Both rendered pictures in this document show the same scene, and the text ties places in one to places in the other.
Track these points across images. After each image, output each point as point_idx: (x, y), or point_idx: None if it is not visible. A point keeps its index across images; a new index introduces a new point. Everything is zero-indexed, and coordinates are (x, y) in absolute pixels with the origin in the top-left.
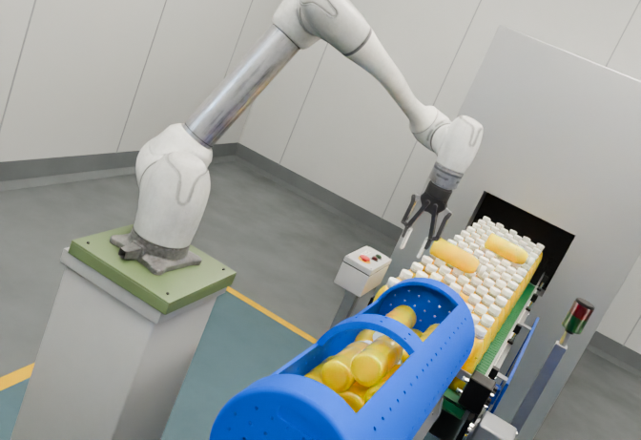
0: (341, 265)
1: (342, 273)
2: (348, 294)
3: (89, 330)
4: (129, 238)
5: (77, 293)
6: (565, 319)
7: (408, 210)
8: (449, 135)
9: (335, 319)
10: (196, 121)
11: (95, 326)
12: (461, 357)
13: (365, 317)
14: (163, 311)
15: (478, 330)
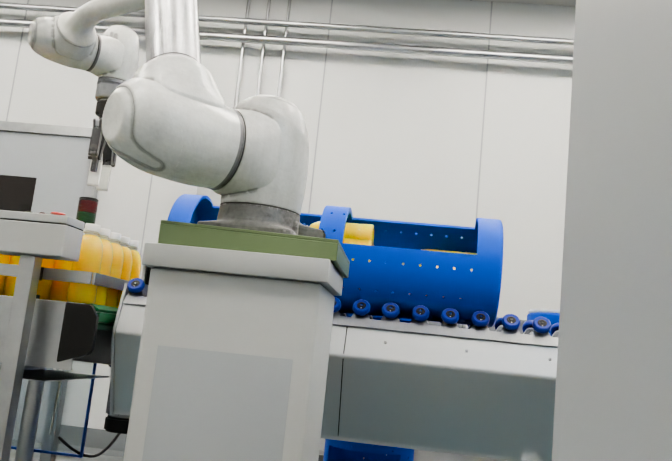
0: (64, 231)
1: (67, 239)
2: (35, 273)
3: (320, 359)
4: (283, 225)
5: (321, 317)
6: (85, 219)
7: (100, 138)
8: (130, 47)
9: (26, 315)
10: (198, 51)
11: (322, 348)
12: None
13: (335, 209)
14: (348, 274)
15: (138, 242)
